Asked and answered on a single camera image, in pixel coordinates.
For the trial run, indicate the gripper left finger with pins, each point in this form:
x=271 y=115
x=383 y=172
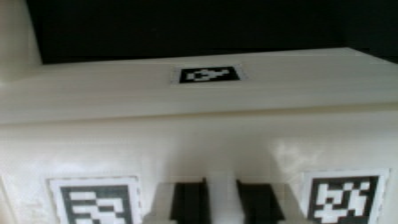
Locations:
x=191 y=203

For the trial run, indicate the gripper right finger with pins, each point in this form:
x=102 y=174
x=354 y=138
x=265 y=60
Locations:
x=260 y=205

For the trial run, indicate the white cabinet door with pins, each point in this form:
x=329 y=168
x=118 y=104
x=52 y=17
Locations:
x=265 y=147

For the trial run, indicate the white cabinet body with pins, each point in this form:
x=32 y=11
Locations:
x=150 y=58

